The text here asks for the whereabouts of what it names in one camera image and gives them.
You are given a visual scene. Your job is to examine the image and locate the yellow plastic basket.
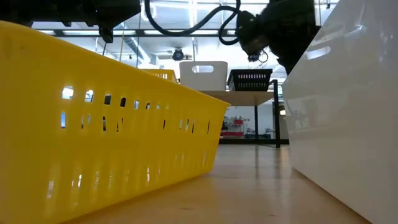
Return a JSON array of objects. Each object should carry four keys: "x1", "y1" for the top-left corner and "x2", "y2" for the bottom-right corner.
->
[
  {"x1": 0, "y1": 20, "x2": 231, "y2": 224},
  {"x1": 141, "y1": 68, "x2": 180, "y2": 85}
]

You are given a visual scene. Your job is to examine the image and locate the white plastic basket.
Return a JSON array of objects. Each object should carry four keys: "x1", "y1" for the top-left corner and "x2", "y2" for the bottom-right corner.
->
[
  {"x1": 282, "y1": 0, "x2": 398, "y2": 224},
  {"x1": 178, "y1": 60, "x2": 229, "y2": 91}
]

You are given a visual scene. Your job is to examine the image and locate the black plastic basket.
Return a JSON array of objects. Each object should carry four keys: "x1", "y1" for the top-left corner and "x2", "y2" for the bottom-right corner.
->
[
  {"x1": 226, "y1": 68, "x2": 274, "y2": 80},
  {"x1": 229, "y1": 74, "x2": 271, "y2": 92}
]

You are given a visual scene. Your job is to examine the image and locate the wooden shelf with black legs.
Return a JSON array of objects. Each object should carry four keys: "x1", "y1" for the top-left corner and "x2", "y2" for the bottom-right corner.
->
[{"x1": 198, "y1": 79, "x2": 282, "y2": 149}]

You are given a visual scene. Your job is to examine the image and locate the black metal table frame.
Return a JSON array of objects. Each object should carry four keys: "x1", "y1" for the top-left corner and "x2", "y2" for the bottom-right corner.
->
[{"x1": 218, "y1": 138, "x2": 290, "y2": 146}]

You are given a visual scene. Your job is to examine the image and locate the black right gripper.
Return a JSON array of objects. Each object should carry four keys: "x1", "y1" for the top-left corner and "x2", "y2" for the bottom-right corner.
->
[{"x1": 235, "y1": 4, "x2": 275, "y2": 63}]

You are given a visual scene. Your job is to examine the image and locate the red and white machine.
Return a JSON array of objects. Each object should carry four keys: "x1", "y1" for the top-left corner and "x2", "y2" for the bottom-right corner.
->
[{"x1": 221, "y1": 116, "x2": 246, "y2": 138}]

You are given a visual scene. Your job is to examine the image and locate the black overhead frame bar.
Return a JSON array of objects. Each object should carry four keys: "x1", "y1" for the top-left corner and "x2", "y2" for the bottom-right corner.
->
[{"x1": 30, "y1": 29, "x2": 239, "y2": 38}]

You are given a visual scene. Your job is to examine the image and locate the black overhead camera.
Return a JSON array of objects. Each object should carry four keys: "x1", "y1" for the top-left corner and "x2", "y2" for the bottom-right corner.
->
[{"x1": 172, "y1": 48, "x2": 185, "y2": 62}]

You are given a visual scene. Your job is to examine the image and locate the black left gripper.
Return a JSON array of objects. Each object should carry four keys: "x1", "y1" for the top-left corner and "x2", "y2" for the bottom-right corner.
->
[{"x1": 92, "y1": 0, "x2": 142, "y2": 44}]

